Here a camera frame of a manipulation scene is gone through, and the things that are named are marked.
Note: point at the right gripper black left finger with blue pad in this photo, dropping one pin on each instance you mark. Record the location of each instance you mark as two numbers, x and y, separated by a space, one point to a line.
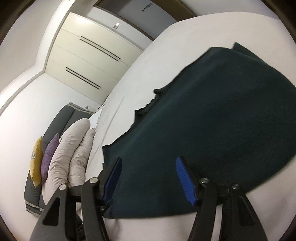
58 220

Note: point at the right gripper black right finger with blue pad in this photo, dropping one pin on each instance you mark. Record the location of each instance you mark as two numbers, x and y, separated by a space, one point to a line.
239 220

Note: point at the dark green knit garment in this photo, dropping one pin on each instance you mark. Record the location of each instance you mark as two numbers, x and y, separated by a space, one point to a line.
229 114

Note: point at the large beige pillow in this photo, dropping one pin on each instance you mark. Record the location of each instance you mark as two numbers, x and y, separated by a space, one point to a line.
60 162

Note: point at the white bed sheet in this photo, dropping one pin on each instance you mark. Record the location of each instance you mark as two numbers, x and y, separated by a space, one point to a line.
175 48

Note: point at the yellow cushion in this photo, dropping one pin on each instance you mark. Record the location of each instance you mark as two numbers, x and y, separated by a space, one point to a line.
35 163

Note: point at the purple cushion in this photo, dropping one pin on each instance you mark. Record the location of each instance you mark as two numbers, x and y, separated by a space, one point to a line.
47 157

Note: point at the white pillow at headboard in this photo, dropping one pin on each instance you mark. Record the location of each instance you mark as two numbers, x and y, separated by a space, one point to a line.
94 118

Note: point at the grey door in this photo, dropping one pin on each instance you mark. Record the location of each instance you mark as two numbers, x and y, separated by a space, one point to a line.
149 17

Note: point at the cream wardrobe with dark handles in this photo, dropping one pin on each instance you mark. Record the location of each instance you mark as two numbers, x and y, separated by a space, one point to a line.
89 57

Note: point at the wall light switch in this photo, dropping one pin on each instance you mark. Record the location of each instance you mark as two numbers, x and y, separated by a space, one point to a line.
116 26

